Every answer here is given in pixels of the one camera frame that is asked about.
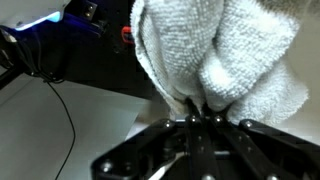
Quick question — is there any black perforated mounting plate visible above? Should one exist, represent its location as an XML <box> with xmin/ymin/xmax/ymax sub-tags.
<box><xmin>0</xmin><ymin>0</ymin><xmax>158</xmax><ymax>99</ymax></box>

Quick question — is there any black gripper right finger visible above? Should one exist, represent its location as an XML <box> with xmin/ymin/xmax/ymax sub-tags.
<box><xmin>203</xmin><ymin>103</ymin><xmax>320</xmax><ymax>180</ymax></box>

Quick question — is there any thin black floor cable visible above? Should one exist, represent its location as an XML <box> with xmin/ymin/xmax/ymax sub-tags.
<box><xmin>46</xmin><ymin>79</ymin><xmax>77</xmax><ymax>180</ymax></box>

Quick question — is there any black clamp with red handle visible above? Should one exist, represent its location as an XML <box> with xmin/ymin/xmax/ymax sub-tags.
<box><xmin>120</xmin><ymin>25</ymin><xmax>136</xmax><ymax>46</ymax></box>

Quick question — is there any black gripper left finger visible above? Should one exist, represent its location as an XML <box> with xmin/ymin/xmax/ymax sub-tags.
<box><xmin>91</xmin><ymin>98</ymin><xmax>214</xmax><ymax>180</ymax></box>

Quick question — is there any white terry towel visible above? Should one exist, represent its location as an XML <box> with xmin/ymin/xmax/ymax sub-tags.
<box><xmin>129</xmin><ymin>0</ymin><xmax>309</xmax><ymax>126</ymax></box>

